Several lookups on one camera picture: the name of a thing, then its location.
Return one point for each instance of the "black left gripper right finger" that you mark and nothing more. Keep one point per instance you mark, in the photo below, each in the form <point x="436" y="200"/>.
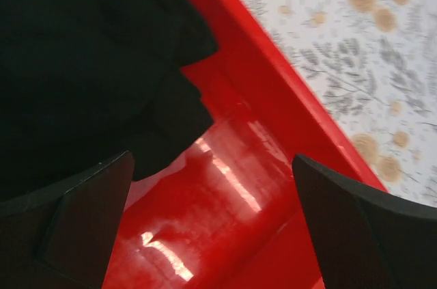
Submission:
<point x="362" y="236"/>

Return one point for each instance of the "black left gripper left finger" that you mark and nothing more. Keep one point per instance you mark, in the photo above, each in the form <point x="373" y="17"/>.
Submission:
<point x="62" y="235"/>

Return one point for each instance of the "black t-shirt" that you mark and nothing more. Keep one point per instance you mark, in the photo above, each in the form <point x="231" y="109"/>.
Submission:
<point x="82" y="80"/>

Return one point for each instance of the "large red plastic tray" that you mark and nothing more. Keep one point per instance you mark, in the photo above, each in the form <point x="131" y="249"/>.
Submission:
<point x="231" y="217"/>

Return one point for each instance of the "floral patterned table mat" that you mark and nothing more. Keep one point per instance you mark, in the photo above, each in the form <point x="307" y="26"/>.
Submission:
<point x="372" y="64"/>

